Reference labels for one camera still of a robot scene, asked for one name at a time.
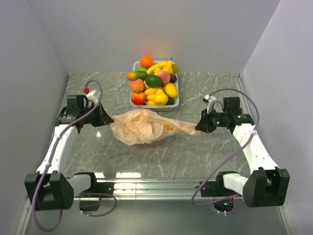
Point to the fake dark plum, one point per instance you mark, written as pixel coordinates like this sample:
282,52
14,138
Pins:
173,78

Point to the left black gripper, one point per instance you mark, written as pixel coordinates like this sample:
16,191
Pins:
103,118

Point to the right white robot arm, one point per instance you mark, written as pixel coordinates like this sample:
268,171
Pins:
254,149

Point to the fake yellow mango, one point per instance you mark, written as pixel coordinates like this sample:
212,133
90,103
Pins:
170,90

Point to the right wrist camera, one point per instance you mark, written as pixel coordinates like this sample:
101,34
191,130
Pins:
210,101

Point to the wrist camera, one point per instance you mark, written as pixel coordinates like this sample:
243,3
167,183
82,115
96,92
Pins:
92,95
210,101

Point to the fake orange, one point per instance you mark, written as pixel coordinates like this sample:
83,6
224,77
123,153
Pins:
146,61

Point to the white plastic fruit tray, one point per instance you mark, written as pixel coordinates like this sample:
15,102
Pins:
173,102

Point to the fake banana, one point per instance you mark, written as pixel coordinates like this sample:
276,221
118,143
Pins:
159,65

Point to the translucent orange plastic bag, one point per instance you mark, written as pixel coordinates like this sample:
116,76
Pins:
143,126

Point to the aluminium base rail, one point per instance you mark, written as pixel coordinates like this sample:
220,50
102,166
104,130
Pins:
147,189

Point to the fake left peach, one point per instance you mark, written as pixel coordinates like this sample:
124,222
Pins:
137,86

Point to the fake pink peach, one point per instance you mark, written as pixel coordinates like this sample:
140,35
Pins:
164,76

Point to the fake yellow pear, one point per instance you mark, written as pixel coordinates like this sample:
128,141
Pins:
171,67

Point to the fake green lime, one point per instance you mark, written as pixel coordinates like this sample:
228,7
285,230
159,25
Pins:
153,81

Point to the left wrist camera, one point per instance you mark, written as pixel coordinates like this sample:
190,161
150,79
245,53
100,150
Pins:
92,95

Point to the fake red apple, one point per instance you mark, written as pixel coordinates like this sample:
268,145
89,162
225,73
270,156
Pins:
138,98

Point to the fake red green mango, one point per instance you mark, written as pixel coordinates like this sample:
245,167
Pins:
135,75

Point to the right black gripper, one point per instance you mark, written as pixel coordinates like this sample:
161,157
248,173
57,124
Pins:
205,125

